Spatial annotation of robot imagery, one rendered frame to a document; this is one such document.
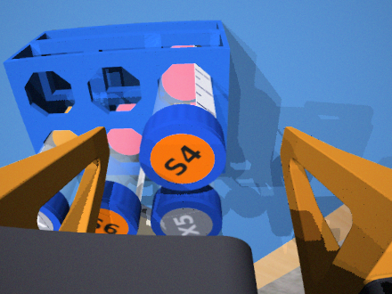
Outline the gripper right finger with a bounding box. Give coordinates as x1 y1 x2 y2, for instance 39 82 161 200
280 127 392 294

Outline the sample tube with blue cap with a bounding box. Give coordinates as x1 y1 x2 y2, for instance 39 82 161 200
139 63 226 191
95 128 145 234
151 181 223 235

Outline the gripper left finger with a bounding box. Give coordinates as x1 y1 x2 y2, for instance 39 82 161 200
0 127 110 233

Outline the blue tube rack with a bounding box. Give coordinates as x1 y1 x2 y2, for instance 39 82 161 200
3 20 230 154

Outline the blue flat mat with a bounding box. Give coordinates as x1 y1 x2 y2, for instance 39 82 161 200
0 0 392 263

